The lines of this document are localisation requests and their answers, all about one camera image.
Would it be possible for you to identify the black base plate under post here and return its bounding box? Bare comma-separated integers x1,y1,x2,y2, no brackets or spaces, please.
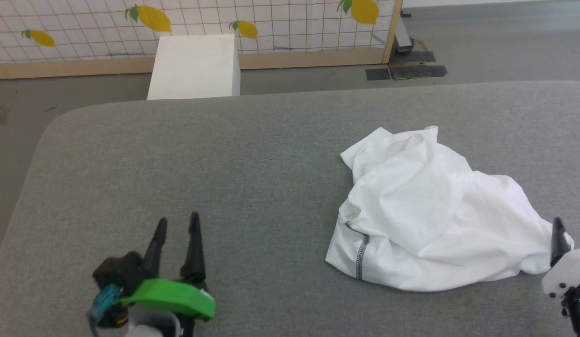
390,50,436,65

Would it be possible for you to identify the white garment with grey stitching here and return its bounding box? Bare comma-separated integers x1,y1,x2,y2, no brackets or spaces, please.
325,125,575,293

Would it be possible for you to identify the large black floor plate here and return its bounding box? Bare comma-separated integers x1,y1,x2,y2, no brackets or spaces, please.
389,65,448,80

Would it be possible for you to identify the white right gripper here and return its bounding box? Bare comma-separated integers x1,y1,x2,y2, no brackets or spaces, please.
541,217,580,300

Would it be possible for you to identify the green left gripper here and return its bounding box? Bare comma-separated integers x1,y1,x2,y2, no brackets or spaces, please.
118,212,216,337

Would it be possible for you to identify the grey metal support post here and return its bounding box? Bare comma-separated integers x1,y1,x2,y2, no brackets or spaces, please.
395,10,415,53

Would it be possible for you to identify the white rectangular box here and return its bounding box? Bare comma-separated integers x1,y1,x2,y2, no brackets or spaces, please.
146,34,241,101

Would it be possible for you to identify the teal cable connector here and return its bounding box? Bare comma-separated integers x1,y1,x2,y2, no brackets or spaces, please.
86,284,124,328

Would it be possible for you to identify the lemon print grid partition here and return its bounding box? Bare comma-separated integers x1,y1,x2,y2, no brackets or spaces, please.
0,0,404,80

